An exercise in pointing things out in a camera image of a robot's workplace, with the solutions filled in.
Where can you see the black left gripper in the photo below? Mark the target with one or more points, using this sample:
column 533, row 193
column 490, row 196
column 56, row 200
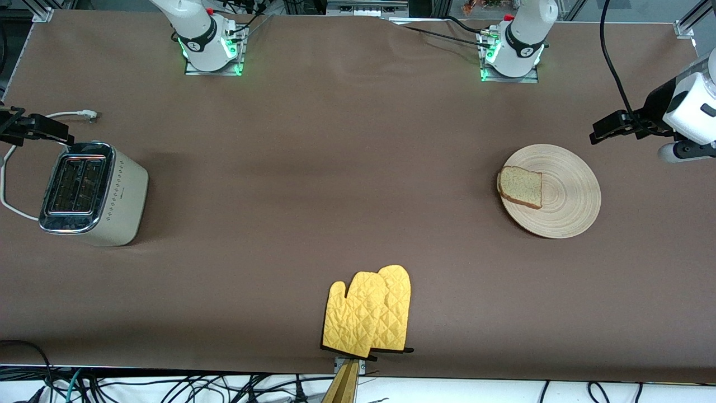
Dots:
column 653, row 111

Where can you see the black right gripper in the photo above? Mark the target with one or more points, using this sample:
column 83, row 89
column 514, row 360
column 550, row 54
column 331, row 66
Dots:
column 12, row 125

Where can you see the round pale wooden plate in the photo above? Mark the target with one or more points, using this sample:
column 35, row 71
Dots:
column 570, row 196

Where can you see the slice of brown bread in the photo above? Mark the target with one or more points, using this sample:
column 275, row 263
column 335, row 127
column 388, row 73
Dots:
column 520, row 187

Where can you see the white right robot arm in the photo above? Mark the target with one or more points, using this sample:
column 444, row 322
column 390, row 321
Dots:
column 196, row 33

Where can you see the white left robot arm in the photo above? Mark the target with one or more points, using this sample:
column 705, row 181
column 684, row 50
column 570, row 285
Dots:
column 523, row 33

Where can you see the cream and chrome toaster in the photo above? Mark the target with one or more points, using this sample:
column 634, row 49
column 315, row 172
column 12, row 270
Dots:
column 120, row 196

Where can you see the grey metal box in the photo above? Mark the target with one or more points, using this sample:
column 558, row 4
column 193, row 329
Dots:
column 363, row 8

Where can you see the yellow quilted oven mitt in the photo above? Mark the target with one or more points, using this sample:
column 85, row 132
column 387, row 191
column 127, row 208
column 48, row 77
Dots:
column 352, row 319
column 398, row 308

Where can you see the wooden wedge beam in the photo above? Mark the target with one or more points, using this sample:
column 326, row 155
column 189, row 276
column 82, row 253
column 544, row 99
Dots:
column 344, row 386

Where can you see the aluminium frame profile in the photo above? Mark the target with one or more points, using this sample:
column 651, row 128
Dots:
column 691, row 19
column 43, row 11

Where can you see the small metal mounting bracket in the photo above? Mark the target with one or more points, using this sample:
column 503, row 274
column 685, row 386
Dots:
column 362, row 366

